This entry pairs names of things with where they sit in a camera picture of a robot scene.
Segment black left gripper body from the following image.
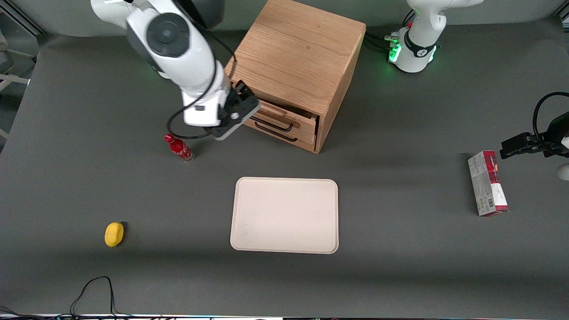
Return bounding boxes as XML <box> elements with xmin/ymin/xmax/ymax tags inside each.
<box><xmin>527</xmin><ymin>113</ymin><xmax>569</xmax><ymax>159</ymax></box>

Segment black cable at table edge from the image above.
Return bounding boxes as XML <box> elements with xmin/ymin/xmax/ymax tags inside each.
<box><xmin>0</xmin><ymin>276</ymin><xmax>178</xmax><ymax>320</ymax></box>

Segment wooden drawer cabinet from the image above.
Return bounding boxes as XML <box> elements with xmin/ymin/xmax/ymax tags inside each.
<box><xmin>224</xmin><ymin>0</ymin><xmax>367</xmax><ymax>155</ymax></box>

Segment beige rectangular tray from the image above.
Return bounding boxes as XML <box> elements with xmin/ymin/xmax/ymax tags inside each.
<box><xmin>230</xmin><ymin>177</ymin><xmax>339</xmax><ymax>255</ymax></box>

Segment white frame beside table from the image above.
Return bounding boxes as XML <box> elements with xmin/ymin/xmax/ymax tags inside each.
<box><xmin>0</xmin><ymin>30</ymin><xmax>40</xmax><ymax>139</ymax></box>

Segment yellow lemon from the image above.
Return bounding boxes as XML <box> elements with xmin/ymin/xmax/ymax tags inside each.
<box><xmin>104</xmin><ymin>222</ymin><xmax>125</xmax><ymax>248</ymax></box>

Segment red cola bottle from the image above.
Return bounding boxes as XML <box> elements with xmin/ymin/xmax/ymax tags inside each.
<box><xmin>164</xmin><ymin>133</ymin><xmax>195</xmax><ymax>163</ymax></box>

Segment aluminium frame profile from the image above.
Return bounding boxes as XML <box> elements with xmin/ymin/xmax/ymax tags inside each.
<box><xmin>0</xmin><ymin>0</ymin><xmax>47</xmax><ymax>37</ymax></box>

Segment gray wrist camera mount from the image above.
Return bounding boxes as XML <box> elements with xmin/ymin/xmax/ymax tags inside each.
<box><xmin>211</xmin><ymin>103</ymin><xmax>262</xmax><ymax>141</ymax></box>

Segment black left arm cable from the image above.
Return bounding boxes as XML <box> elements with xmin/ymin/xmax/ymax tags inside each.
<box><xmin>533</xmin><ymin>92</ymin><xmax>569</xmax><ymax>144</ymax></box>

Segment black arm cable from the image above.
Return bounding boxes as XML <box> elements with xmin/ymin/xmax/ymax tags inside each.
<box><xmin>167</xmin><ymin>24</ymin><xmax>237</xmax><ymax>140</ymax></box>
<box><xmin>533</xmin><ymin>92</ymin><xmax>569</xmax><ymax>144</ymax></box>

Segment black base cables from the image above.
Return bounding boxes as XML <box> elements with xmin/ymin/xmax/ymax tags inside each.
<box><xmin>364</xmin><ymin>8</ymin><xmax>417</xmax><ymax>52</ymax></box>

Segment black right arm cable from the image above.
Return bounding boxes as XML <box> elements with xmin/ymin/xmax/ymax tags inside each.
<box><xmin>167</xmin><ymin>24</ymin><xmax>237</xmax><ymax>140</ymax></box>

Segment red and white carton box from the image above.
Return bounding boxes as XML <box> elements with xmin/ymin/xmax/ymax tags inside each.
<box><xmin>468</xmin><ymin>150</ymin><xmax>510</xmax><ymax>217</ymax></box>

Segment wooden drawer with black handle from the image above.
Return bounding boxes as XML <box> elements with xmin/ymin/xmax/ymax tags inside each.
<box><xmin>242</xmin><ymin>121</ymin><xmax>317</xmax><ymax>152</ymax></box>
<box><xmin>249</xmin><ymin>100</ymin><xmax>319</xmax><ymax>144</ymax></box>

